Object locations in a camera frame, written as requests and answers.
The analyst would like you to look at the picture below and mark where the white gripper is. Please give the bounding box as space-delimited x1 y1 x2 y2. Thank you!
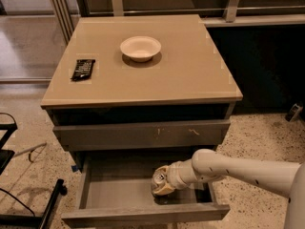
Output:
152 159 197 197

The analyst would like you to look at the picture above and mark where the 7up soda can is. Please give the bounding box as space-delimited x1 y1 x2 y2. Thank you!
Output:
151 169 167 194

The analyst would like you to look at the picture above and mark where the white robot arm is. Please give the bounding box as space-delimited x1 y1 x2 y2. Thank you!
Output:
152 149 305 229

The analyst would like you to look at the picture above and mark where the open grey middle drawer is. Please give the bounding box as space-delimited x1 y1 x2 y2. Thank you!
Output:
62 148 230 228

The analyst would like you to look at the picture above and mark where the grey top drawer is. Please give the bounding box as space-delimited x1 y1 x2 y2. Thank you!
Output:
53 119 231 152

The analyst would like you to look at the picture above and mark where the grey drawer cabinet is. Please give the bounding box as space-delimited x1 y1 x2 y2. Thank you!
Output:
40 14 244 229

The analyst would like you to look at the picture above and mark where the white paper bowl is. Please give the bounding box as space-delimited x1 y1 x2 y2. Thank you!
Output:
120 36 161 62

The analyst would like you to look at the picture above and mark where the black snack packet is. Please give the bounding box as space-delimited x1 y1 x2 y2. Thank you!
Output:
71 59 95 81

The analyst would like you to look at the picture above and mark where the small grey floor object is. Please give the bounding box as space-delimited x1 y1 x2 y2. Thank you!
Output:
285 102 304 122

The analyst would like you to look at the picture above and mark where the metal window railing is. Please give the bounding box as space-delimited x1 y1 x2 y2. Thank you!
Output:
51 0 305 40

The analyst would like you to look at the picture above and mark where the black cable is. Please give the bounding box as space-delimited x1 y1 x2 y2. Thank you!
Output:
0 187 36 218

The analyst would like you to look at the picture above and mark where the black chair frame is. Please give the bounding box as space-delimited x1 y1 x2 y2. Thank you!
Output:
0 113 68 229

